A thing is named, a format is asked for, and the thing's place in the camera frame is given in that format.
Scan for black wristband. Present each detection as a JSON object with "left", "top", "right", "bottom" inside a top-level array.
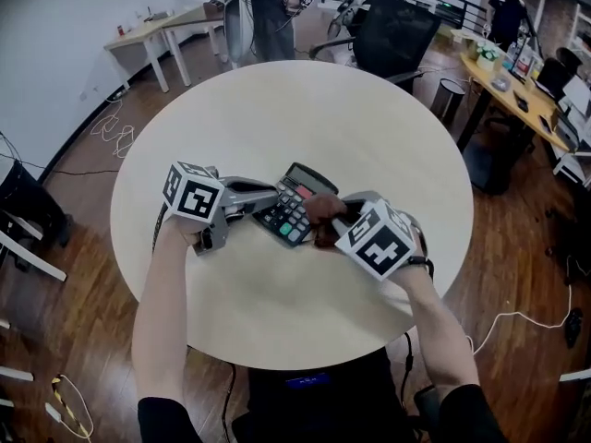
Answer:
[{"left": 406, "top": 255, "right": 436, "bottom": 281}]

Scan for metal trash bin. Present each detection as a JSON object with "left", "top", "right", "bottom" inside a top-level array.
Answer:
[{"left": 429, "top": 78, "right": 466, "bottom": 122}]

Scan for person's black shirt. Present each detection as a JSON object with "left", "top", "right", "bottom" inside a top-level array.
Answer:
[{"left": 137, "top": 346, "right": 509, "bottom": 443}]

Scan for black adapter cable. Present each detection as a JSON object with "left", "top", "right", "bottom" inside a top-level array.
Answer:
[{"left": 41, "top": 166, "right": 121, "bottom": 179}]

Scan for yellow black striped cable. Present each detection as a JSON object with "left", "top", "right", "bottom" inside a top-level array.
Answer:
[{"left": 50, "top": 374, "right": 95, "bottom": 443}]

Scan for black cable tangle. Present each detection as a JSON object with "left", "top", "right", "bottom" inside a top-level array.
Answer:
[{"left": 0, "top": 130, "right": 47, "bottom": 170}]

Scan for black power strip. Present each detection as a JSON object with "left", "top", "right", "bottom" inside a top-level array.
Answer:
[{"left": 565, "top": 307, "right": 585, "bottom": 349}]

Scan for white metal shelf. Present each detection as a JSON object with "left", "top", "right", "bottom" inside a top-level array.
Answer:
[{"left": 551, "top": 2, "right": 591, "bottom": 188}]

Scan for coiled white cable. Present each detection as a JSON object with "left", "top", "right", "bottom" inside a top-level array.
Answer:
[{"left": 89, "top": 99, "right": 137, "bottom": 160}]

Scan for light wooden desk white legs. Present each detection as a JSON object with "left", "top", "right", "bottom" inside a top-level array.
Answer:
[{"left": 103, "top": 6, "right": 204, "bottom": 94}]

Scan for potted white flower plant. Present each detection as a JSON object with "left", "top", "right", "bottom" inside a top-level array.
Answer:
[{"left": 473, "top": 42, "right": 502, "bottom": 72}]

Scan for cardboard box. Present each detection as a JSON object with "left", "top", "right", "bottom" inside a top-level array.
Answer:
[{"left": 436, "top": 24, "right": 481, "bottom": 48}]

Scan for dark wooden desk white legs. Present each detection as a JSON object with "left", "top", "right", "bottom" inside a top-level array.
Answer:
[{"left": 161, "top": 9, "right": 232, "bottom": 88}]

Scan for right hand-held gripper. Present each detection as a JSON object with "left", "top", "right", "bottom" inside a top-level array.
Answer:
[{"left": 315, "top": 189, "right": 430, "bottom": 281}]

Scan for person's right forearm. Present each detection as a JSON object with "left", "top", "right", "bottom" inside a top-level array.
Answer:
[{"left": 391, "top": 226, "right": 481, "bottom": 399}]

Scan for white frame desk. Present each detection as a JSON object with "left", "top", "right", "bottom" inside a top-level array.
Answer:
[{"left": 0, "top": 208, "right": 69, "bottom": 410}]

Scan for person's left forearm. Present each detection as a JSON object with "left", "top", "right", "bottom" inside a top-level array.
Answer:
[{"left": 131, "top": 214, "right": 207, "bottom": 405}]

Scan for brown cloth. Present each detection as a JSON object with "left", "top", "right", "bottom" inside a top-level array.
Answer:
[{"left": 302, "top": 193, "right": 350, "bottom": 230}]

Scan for black mesh office chair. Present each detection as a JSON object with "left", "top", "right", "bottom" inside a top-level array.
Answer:
[{"left": 308, "top": 0, "right": 443, "bottom": 96}]

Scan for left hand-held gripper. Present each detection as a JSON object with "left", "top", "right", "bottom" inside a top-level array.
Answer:
[{"left": 162, "top": 160, "right": 281, "bottom": 257}]

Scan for grey shell chair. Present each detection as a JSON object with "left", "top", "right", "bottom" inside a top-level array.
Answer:
[{"left": 223, "top": 0, "right": 255, "bottom": 64}]

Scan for black battery pack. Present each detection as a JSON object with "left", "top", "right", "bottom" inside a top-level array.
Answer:
[{"left": 414, "top": 384, "right": 442, "bottom": 433}]

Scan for blue badge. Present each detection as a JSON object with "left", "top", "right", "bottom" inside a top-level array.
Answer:
[{"left": 284, "top": 372, "right": 331, "bottom": 389}]

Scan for black calculator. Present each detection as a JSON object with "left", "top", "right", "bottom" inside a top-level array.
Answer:
[{"left": 252, "top": 162, "right": 340, "bottom": 249}]

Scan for black headrest office chair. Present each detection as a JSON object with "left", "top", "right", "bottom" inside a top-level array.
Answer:
[{"left": 535, "top": 46, "right": 584, "bottom": 101}]

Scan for yellow oval table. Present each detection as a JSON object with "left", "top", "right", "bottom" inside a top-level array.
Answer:
[{"left": 454, "top": 43, "right": 572, "bottom": 197}]

